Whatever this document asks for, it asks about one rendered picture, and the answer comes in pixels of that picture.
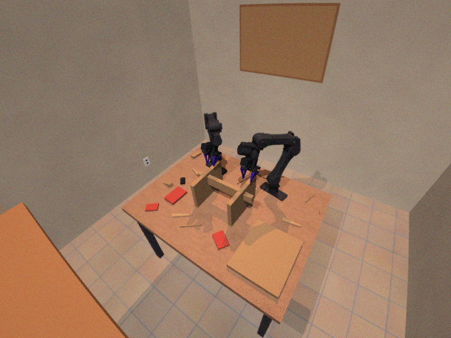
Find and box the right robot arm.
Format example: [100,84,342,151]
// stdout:
[201,112,222,167]

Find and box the red flat block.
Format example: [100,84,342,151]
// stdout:
[145,203,159,211]
[212,230,229,249]
[164,186,187,205]

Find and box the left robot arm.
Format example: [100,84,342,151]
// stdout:
[237,131,300,201]

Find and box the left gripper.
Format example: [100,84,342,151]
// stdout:
[240,166,261,182]

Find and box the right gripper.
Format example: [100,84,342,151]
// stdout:
[204,150,222,166]

